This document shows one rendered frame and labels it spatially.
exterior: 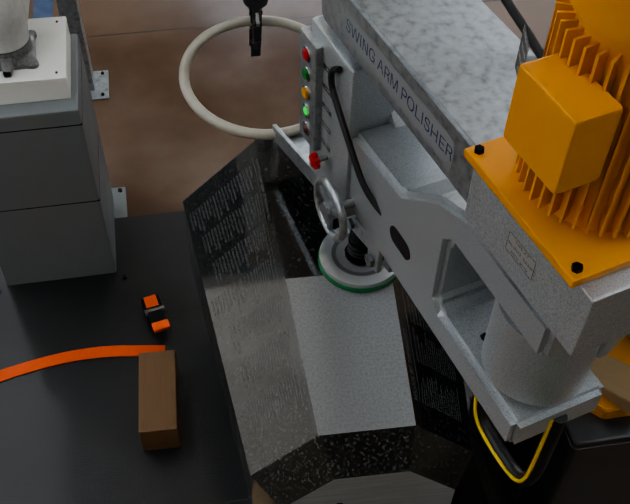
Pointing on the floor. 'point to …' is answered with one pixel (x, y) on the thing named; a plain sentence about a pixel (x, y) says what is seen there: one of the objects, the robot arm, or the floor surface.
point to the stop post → (99, 86)
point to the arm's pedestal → (48, 186)
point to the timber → (159, 400)
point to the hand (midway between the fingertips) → (254, 42)
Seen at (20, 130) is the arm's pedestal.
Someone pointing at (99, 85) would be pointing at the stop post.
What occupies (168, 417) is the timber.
